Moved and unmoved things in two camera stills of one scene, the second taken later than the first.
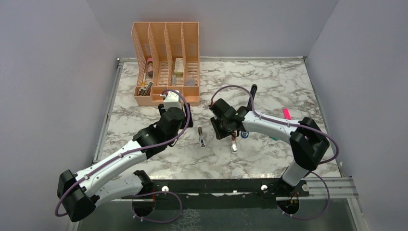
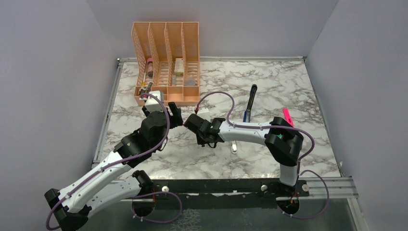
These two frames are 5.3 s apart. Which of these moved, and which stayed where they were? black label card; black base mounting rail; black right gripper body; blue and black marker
Moved: black right gripper body
Stayed: black base mounting rail; black label card; blue and black marker
